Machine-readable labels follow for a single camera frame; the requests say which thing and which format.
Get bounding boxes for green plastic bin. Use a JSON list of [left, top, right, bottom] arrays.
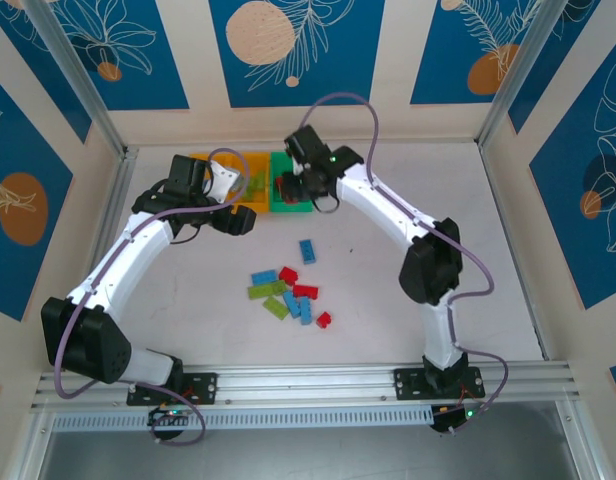
[[268, 150, 317, 215]]

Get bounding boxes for orange plastic bin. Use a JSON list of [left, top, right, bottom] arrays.
[[187, 151, 235, 214], [226, 151, 273, 215]]

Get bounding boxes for controller circuit board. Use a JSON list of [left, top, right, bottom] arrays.
[[147, 405, 194, 429], [430, 405, 482, 434]]

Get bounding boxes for grey metal panel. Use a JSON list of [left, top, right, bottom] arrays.
[[37, 429, 579, 480]]

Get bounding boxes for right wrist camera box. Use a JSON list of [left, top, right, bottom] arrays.
[[286, 148, 309, 177]]

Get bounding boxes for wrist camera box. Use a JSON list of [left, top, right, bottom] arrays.
[[286, 148, 309, 177], [207, 160, 242, 201]]

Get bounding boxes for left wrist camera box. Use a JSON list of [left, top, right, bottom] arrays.
[[207, 160, 242, 201]]

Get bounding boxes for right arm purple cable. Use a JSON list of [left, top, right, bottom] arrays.
[[300, 92, 509, 436]]

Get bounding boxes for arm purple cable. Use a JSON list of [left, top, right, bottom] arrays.
[[52, 147, 252, 447], [300, 92, 509, 436]]

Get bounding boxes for aluminium side rail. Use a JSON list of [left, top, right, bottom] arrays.
[[60, 147, 139, 371]]

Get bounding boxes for aluminium frame post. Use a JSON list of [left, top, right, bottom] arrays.
[[17, 0, 139, 161], [476, 0, 577, 151]]

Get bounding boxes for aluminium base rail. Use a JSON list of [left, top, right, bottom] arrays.
[[30, 362, 584, 411]]

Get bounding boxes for white slotted cable duct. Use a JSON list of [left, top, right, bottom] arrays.
[[51, 405, 434, 432]]

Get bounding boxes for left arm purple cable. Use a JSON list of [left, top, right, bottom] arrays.
[[52, 147, 252, 447]]

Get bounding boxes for aluminium frame strut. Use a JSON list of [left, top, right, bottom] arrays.
[[7, 407, 57, 480], [555, 399, 604, 480]]

